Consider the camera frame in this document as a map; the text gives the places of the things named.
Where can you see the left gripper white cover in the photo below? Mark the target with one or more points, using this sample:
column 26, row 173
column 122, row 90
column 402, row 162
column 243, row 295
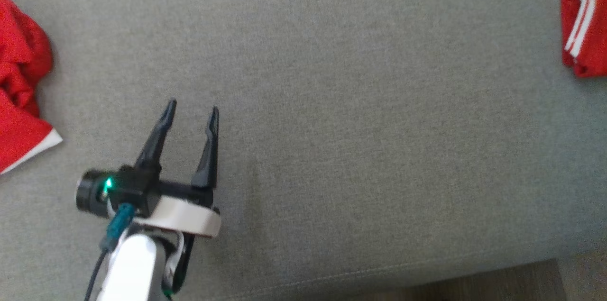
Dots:
column 185, row 218

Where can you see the red basketball shorts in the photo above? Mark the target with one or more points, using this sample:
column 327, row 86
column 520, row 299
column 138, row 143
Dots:
column 19, row 78

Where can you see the red white basketball jersey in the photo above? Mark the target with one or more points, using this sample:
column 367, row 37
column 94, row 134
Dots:
column 590, row 31

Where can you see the grey sofa seat cushion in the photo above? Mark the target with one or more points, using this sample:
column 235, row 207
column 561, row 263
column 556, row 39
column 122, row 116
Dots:
column 355, row 125

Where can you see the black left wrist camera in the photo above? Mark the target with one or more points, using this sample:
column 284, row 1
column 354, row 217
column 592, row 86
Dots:
column 137, row 189

